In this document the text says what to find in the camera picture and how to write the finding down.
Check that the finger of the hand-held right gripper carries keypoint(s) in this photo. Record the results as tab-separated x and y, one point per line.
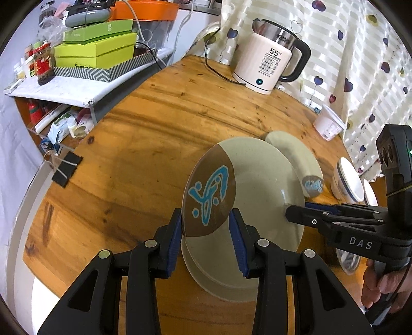
322	206
302	216

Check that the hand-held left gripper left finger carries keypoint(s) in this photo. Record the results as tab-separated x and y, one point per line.
173	240

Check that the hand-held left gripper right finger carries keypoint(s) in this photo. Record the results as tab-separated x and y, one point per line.
238	241

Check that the white bowl with blue stripe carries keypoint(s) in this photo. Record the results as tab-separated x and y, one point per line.
346	180

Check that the white plate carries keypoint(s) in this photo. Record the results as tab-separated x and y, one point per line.
370	195

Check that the beige plate brown blue pattern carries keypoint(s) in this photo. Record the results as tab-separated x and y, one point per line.
289	145
264	180

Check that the person's right hand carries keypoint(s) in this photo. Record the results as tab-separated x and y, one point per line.
381	285

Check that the white plastic yogurt tub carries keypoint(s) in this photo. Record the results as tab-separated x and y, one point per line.
328	124

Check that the black binder clip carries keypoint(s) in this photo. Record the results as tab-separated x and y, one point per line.
67	167

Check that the white curtain with heart print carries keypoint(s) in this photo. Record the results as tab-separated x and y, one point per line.
354	64

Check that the white pill bottle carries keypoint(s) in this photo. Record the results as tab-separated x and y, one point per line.
72	128

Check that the green white wipes pack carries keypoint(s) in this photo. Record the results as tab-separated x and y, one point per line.
59	127

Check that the white paper roll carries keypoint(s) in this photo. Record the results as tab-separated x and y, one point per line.
51	117

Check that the grey chevron pattern tray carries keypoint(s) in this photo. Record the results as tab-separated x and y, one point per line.
96	75

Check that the white shelf board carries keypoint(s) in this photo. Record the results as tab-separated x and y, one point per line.
64	90

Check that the red bottle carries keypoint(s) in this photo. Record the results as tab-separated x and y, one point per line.
33	111

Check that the lime green box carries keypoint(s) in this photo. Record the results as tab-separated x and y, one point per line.
93	53

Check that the glass jar with red label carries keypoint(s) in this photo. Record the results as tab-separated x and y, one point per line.
43	64

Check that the dark green flat box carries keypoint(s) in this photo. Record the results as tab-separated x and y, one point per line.
96	30

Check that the orange lid clear container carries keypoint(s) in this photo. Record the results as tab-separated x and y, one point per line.
144	11

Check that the grey pouch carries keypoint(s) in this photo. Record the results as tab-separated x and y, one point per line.
87	17

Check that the clear plastic bag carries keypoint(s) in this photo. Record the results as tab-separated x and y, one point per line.
51	29

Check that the black electronic device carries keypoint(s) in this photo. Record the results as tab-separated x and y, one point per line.
93	4

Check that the dark glass jar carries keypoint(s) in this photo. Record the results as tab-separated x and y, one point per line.
47	11

